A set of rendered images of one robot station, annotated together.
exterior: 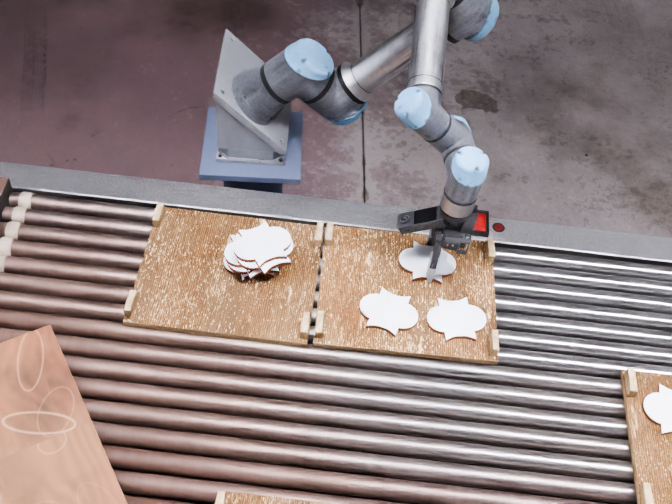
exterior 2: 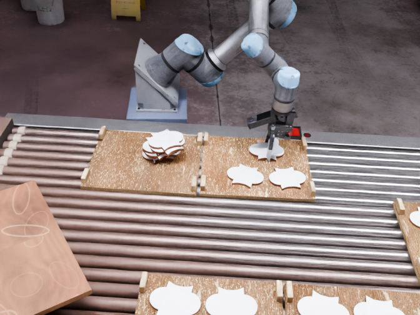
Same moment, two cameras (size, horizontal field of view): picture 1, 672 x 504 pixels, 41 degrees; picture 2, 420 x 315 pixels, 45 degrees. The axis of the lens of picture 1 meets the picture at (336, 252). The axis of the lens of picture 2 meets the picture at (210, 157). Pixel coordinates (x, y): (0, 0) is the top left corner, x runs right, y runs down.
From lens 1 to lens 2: 0.48 m
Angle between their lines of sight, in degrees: 12
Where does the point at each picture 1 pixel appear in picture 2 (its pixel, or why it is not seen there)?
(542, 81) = (320, 102)
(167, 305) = (108, 177)
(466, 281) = (291, 160)
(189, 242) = (121, 145)
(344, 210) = (214, 129)
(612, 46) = (358, 84)
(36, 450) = (23, 245)
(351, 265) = (220, 154)
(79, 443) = (51, 240)
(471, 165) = (289, 74)
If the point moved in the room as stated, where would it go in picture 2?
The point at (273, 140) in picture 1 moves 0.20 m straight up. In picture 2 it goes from (170, 95) to (169, 54)
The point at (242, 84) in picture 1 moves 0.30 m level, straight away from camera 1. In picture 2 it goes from (150, 62) to (149, 32)
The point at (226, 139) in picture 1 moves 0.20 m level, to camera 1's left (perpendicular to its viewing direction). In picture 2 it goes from (142, 97) to (97, 94)
